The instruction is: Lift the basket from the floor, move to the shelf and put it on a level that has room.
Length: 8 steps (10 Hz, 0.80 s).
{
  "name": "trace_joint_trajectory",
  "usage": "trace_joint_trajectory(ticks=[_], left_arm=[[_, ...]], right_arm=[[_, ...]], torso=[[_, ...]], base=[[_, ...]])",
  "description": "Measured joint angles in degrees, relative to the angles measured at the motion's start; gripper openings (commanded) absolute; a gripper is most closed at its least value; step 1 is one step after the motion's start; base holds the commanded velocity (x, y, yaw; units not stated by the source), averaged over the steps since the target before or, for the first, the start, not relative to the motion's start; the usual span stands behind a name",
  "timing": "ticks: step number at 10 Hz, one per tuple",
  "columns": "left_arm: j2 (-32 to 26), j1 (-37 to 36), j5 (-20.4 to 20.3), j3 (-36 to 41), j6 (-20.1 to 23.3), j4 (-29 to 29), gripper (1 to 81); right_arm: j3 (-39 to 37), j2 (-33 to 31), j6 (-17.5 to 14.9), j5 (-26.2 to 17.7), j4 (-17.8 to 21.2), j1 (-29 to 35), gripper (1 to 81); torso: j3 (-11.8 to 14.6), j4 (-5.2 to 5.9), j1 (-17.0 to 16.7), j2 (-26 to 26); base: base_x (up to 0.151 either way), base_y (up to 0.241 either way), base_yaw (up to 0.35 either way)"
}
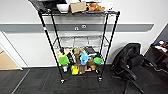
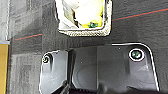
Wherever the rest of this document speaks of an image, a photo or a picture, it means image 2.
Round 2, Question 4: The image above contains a brown wooden board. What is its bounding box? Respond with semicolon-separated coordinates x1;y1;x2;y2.
0;42;10;94

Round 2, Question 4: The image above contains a small green toy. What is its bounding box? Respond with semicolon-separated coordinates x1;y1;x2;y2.
87;21;100;29

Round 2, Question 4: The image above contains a yellow soft item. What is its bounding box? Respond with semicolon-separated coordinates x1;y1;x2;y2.
75;0;103;23

